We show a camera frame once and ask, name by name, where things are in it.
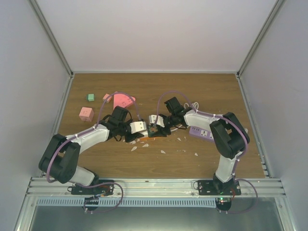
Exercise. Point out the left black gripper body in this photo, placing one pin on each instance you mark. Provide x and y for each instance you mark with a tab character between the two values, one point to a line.
127	139

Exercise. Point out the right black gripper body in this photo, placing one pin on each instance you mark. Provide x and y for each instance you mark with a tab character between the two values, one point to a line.
168	132

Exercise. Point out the white charger plug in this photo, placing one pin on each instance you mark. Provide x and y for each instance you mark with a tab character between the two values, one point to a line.
144	133

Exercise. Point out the dark green cube adapter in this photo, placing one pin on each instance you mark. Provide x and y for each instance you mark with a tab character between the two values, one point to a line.
153	131

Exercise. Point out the pink triangular socket adapter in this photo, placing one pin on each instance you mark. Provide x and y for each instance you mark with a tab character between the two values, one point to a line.
123	101

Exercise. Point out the purple power strip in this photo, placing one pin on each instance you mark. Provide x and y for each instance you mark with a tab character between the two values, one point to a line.
201	134

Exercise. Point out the pink cylindrical plug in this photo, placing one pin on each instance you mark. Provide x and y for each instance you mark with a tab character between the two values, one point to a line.
107	98

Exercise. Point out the pink cube socket adapter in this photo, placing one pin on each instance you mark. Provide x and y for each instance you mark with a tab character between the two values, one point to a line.
86	114

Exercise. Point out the green plug adapter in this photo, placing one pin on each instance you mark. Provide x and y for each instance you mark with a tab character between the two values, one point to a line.
90	97

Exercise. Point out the orange power strip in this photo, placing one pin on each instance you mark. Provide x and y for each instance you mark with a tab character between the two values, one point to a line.
146	138

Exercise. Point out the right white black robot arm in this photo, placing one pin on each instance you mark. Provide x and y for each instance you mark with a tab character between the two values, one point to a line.
230	138

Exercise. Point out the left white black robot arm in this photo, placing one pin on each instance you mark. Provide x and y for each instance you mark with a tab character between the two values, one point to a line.
60	159

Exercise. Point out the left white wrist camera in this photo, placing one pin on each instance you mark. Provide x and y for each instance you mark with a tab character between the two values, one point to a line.
138	126

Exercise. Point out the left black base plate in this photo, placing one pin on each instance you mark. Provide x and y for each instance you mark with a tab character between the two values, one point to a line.
103	190

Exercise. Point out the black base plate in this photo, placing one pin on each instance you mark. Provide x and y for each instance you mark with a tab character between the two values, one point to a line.
207	187
103	190

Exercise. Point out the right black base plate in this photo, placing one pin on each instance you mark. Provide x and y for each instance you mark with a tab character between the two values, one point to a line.
207	187

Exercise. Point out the grey slotted cable duct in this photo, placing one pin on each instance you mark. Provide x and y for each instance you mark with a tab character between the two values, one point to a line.
128	202

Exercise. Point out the aluminium front rail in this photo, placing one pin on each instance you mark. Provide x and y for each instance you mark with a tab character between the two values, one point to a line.
160	188

